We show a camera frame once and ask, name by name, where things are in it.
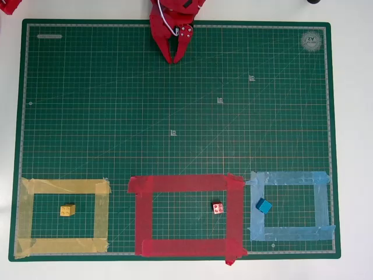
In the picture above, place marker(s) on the red robot arm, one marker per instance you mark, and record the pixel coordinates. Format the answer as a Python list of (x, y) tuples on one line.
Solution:
[(177, 4)]

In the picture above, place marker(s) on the blue tape square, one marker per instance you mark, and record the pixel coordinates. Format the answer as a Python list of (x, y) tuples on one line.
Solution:
[(322, 204)]

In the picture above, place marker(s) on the black round foot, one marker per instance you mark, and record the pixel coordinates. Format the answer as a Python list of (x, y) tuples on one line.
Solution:
[(313, 1)]

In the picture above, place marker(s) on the blue cube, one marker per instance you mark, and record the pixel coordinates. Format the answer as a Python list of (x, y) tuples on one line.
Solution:
[(263, 206)]

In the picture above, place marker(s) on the red leader arm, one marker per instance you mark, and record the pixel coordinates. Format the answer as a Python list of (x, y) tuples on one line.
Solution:
[(10, 6)]

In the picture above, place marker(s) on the red tape square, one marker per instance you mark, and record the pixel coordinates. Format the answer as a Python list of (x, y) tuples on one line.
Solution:
[(144, 216)]

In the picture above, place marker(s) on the yellow die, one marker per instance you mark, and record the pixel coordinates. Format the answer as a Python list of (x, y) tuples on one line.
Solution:
[(67, 210)]

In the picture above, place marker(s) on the red die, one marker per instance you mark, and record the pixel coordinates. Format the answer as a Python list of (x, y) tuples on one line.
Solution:
[(218, 208)]

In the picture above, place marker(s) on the yellow tape square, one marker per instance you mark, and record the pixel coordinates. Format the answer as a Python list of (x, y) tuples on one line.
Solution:
[(25, 216)]

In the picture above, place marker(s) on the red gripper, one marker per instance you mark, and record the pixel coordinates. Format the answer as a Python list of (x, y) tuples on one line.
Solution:
[(162, 32)]

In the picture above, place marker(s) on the green cutting mat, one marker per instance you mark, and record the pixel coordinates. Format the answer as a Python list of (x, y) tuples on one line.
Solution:
[(116, 116)]

